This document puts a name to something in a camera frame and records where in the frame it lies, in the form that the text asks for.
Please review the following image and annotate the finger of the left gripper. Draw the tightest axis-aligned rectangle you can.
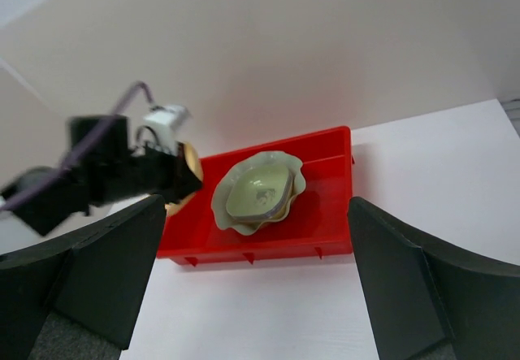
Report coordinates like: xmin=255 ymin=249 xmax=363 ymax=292
xmin=174 ymin=153 xmax=202 ymax=197

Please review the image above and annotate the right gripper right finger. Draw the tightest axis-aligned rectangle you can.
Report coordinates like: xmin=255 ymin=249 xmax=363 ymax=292
xmin=348 ymin=197 xmax=519 ymax=359

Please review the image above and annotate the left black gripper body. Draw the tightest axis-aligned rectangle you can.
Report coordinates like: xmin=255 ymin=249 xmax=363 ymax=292
xmin=1 ymin=115 xmax=178 ymax=236

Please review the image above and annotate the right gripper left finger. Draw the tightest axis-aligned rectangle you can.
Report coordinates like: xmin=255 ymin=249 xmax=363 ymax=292
xmin=1 ymin=195 xmax=166 ymax=359

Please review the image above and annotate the yellow square plate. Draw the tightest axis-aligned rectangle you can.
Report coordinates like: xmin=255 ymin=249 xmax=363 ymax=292
xmin=165 ymin=142 xmax=204 ymax=218

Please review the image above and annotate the large green scalloped bowl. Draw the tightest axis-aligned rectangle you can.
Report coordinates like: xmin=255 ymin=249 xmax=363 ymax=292
xmin=211 ymin=150 xmax=306 ymax=236

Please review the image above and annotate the green square plate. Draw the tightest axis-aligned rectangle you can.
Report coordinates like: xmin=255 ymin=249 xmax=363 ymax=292
xmin=226 ymin=163 xmax=291 ymax=223

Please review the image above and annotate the red plastic bin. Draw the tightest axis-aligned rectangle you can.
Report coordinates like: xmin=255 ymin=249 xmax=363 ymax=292
xmin=157 ymin=126 xmax=353 ymax=267

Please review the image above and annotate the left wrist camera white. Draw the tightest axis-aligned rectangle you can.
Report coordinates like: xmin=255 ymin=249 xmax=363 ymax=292
xmin=143 ymin=105 xmax=190 ymax=155

